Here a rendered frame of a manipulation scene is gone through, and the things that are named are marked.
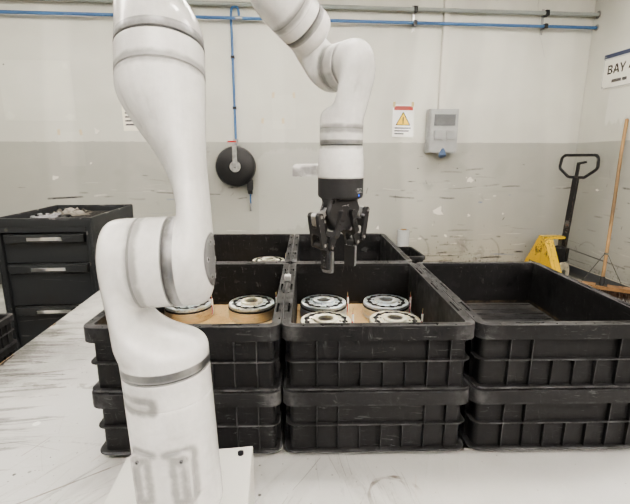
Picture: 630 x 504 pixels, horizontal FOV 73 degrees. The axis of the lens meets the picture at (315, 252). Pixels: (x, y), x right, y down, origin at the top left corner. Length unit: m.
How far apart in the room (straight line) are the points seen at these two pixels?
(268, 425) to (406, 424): 0.22
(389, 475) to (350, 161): 0.49
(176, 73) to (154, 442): 0.37
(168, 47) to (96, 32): 4.06
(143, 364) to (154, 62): 0.29
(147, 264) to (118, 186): 3.99
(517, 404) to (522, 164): 4.11
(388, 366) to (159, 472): 0.36
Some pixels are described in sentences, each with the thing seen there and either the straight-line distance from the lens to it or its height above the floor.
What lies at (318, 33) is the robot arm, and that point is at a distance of 0.66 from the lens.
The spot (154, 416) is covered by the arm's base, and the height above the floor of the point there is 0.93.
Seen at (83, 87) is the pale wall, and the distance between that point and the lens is 4.51.
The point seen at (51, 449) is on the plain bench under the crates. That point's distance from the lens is 0.90.
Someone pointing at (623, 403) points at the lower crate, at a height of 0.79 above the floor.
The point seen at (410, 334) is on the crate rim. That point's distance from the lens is 0.67.
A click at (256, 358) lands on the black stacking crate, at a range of 0.68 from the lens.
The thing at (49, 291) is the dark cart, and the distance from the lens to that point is 2.47.
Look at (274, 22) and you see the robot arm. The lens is 0.65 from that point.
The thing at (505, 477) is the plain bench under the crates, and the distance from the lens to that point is 0.79.
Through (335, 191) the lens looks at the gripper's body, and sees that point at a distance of 0.68.
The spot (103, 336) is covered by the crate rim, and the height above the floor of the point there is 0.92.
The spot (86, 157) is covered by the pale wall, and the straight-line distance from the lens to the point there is 4.49.
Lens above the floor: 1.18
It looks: 13 degrees down
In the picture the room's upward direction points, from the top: straight up
